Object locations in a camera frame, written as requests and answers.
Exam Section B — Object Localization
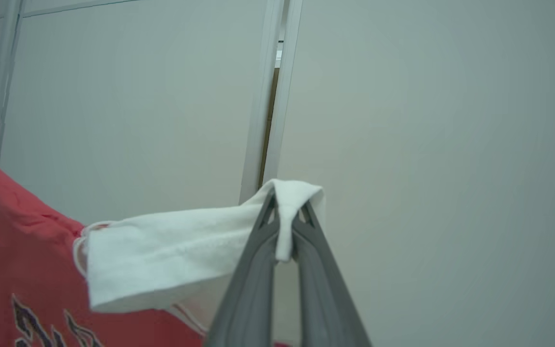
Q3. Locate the grey partition post with feet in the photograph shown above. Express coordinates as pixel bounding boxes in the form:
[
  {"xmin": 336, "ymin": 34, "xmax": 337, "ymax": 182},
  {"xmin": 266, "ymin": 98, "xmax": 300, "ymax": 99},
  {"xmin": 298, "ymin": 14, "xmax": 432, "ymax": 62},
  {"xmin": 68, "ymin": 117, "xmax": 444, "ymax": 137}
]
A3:
[{"xmin": 238, "ymin": 0, "xmax": 304, "ymax": 205}]

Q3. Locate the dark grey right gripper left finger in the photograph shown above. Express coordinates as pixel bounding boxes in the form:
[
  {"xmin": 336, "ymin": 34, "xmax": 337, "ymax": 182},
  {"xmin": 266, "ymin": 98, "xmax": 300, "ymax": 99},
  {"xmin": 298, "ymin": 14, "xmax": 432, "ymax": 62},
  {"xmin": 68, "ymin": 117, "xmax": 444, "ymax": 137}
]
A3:
[{"xmin": 204, "ymin": 189, "xmax": 279, "ymax": 347}]

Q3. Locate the red white lettered jersey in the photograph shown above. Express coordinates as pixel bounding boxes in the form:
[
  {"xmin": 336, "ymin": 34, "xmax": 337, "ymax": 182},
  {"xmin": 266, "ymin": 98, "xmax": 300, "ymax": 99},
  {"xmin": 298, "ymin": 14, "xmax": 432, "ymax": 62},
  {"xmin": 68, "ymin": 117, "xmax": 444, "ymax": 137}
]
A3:
[{"xmin": 0, "ymin": 137, "xmax": 326, "ymax": 347}]

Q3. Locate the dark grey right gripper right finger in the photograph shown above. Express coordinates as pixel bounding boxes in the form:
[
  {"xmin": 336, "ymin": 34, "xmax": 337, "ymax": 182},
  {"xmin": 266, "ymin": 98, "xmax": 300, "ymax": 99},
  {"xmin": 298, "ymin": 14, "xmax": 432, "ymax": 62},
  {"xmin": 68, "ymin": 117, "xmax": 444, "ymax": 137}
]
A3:
[{"xmin": 291, "ymin": 200, "xmax": 372, "ymax": 347}]

